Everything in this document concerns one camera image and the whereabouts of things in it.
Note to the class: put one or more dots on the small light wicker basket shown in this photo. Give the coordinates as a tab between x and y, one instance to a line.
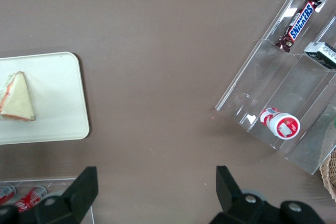
329	179

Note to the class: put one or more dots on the cream plastic tray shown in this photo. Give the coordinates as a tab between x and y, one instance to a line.
57	98

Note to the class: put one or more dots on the Snickers chocolate bar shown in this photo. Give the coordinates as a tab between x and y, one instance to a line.
299	22

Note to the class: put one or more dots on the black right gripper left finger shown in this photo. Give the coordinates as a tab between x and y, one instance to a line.
76	197

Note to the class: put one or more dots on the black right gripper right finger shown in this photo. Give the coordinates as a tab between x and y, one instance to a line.
233	203

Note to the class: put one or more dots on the clear acrylic stepped display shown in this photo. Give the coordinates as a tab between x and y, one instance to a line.
288	82

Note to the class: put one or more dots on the triangular sandwich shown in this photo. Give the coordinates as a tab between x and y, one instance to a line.
18	98

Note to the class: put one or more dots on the red cola bottle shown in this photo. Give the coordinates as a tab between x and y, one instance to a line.
31	199
6	193

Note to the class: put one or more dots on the clear acrylic bottle rack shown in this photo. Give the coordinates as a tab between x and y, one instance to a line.
89	203

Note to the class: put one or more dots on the black white snack box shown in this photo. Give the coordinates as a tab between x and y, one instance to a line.
323	53

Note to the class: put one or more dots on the white red yogurt bottle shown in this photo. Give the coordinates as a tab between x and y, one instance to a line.
282	124

